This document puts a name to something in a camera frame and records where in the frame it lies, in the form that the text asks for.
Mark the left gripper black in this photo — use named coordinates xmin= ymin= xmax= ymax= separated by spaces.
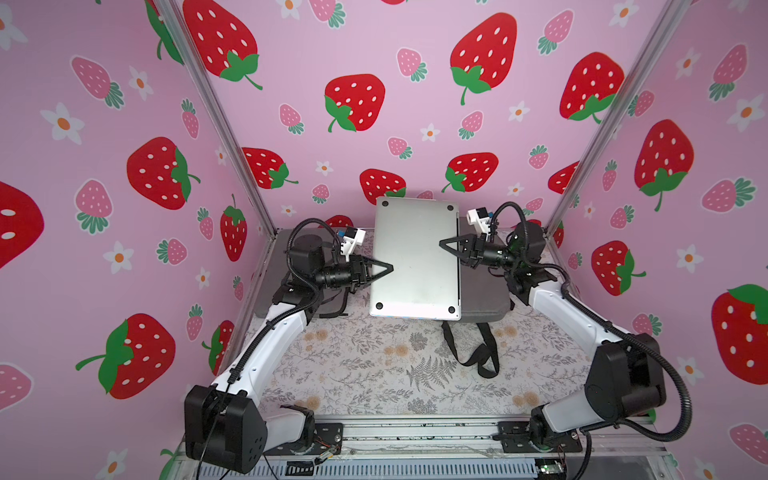
xmin=309 ymin=260 xmax=389 ymax=295

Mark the silver laptop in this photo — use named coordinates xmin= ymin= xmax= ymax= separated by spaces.
xmin=369 ymin=197 xmax=461 ymax=321

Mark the grey laptop bag black strap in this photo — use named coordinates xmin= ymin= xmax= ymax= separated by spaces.
xmin=440 ymin=215 xmax=553 ymax=379

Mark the grey zippered laptop sleeve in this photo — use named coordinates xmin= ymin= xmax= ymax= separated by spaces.
xmin=255 ymin=225 xmax=344 ymax=318

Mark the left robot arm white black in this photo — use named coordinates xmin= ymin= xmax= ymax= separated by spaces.
xmin=184 ymin=219 xmax=394 ymax=473

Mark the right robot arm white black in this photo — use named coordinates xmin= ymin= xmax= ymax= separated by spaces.
xmin=369 ymin=197 xmax=693 ymax=448

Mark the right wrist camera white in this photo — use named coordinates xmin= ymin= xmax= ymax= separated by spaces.
xmin=466 ymin=207 xmax=493 ymax=237

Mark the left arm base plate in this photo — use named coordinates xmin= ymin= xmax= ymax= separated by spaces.
xmin=280 ymin=422 xmax=344 ymax=456

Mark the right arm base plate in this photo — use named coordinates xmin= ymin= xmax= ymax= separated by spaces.
xmin=492 ymin=421 xmax=583 ymax=453

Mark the aluminium frame rail front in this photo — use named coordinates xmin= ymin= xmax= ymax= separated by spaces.
xmin=173 ymin=415 xmax=670 ymax=480

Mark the right rear aluminium post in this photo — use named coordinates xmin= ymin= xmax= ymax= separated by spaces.
xmin=546 ymin=0 xmax=690 ymax=233

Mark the aluminium post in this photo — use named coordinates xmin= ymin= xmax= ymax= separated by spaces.
xmin=546 ymin=0 xmax=690 ymax=233
xmin=157 ymin=0 xmax=277 ymax=240

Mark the left rear aluminium post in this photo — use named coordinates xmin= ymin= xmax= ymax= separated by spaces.
xmin=157 ymin=0 xmax=277 ymax=240

